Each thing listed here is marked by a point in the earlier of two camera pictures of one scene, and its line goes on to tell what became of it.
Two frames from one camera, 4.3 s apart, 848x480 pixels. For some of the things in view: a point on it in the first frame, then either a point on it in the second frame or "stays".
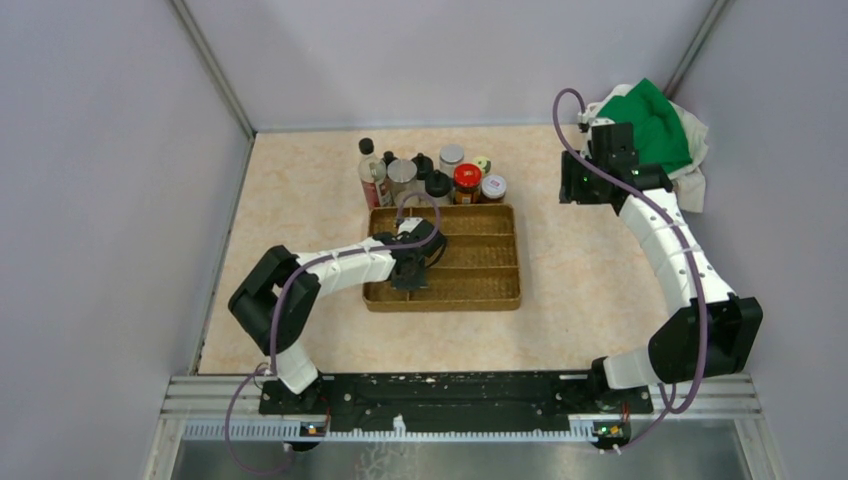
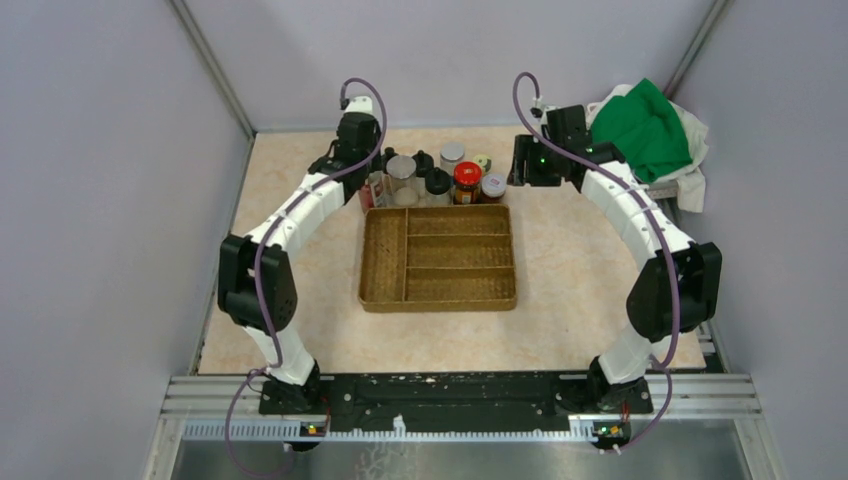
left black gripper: (411, 283) → (374, 142)
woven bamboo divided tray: (479, 268) stays
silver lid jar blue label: (450, 155) stays
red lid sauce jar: (467, 179) stays
